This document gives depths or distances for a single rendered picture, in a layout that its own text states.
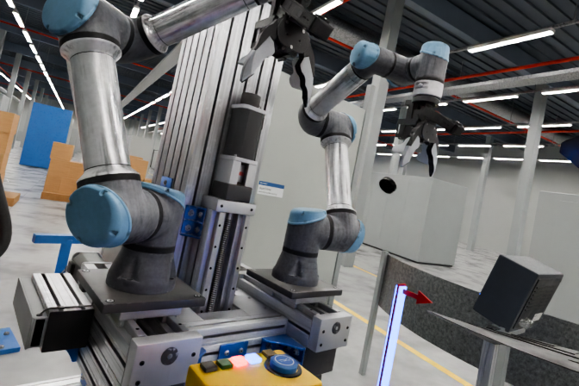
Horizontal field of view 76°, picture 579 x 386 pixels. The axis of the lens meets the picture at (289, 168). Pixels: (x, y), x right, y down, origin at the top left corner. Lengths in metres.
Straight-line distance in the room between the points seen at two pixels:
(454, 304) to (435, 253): 8.31
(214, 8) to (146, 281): 0.62
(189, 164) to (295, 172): 1.39
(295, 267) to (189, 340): 0.45
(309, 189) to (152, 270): 1.75
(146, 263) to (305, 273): 0.49
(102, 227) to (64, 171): 8.69
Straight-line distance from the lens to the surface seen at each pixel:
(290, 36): 0.69
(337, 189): 1.28
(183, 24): 0.95
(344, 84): 1.16
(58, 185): 9.50
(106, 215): 0.74
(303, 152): 2.43
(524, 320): 1.31
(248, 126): 1.07
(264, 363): 0.60
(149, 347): 0.80
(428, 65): 1.07
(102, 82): 0.84
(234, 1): 0.92
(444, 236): 10.96
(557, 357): 0.62
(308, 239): 1.16
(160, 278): 0.89
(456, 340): 2.55
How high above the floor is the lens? 1.33
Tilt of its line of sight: 2 degrees up
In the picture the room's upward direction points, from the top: 12 degrees clockwise
